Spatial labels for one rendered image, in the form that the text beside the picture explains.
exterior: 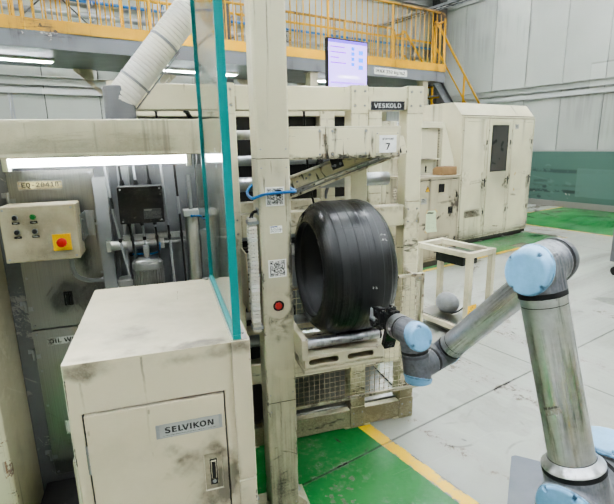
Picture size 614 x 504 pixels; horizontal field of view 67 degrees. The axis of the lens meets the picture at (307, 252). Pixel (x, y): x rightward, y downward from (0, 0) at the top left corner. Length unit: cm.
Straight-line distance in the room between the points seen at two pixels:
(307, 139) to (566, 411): 143
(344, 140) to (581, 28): 1192
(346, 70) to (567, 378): 492
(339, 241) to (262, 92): 62
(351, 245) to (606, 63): 1196
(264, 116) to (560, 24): 1263
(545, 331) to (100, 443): 106
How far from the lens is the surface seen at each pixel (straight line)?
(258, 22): 184
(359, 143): 219
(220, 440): 120
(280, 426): 216
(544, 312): 126
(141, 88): 205
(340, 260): 174
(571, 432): 137
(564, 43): 1394
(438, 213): 660
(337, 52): 576
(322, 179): 227
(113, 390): 112
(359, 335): 200
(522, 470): 190
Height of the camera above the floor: 171
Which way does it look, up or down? 13 degrees down
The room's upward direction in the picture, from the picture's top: 1 degrees counter-clockwise
